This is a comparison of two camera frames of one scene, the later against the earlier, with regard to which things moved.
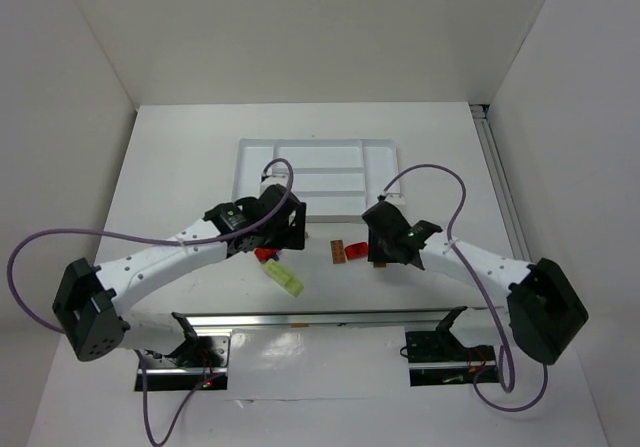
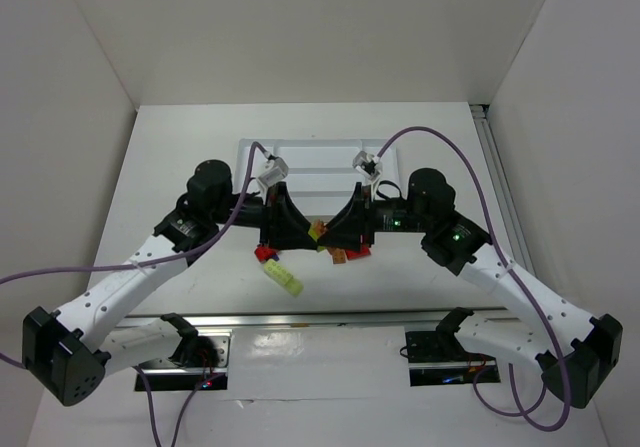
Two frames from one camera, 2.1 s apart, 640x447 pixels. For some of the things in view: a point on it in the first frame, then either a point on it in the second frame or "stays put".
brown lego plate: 338,253 stays put
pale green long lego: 284,277 stays put
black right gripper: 376,242 -> 366,215
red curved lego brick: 357,250 stays put
